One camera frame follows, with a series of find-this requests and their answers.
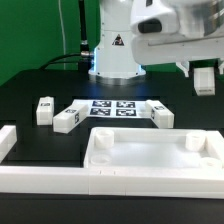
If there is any white desk top panel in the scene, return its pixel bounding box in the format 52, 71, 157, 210
84, 127, 224, 168

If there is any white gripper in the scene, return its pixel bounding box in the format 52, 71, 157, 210
131, 31, 224, 78

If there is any white thin cable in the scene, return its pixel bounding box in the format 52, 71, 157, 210
58, 0, 67, 70

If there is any fiducial marker sheet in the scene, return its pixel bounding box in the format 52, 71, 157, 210
73, 99, 151, 118

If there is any white U-shaped obstacle fence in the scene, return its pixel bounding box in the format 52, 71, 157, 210
0, 127, 224, 199

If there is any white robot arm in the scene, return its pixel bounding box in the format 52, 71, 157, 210
89, 0, 224, 80

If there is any black cable with connector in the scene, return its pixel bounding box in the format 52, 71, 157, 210
39, 0, 96, 70

